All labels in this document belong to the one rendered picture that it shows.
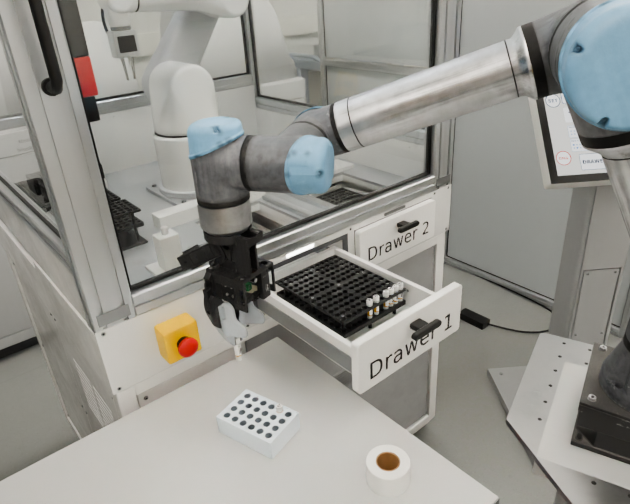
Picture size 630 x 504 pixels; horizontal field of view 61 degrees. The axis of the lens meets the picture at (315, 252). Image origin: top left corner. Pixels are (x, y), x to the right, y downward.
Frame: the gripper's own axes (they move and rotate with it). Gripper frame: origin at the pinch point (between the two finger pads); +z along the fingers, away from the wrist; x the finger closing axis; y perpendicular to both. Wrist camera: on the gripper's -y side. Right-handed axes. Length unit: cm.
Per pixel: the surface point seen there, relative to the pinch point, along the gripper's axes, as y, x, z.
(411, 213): 0, 70, 5
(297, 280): -8.8, 30.1, 7.8
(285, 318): -5.4, 20.5, 11.0
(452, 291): 23.9, 36.9, 4.6
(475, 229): -22, 205, 71
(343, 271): -1.4, 37.6, 7.2
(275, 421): 5.9, 1.3, 17.5
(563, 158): 30, 101, -5
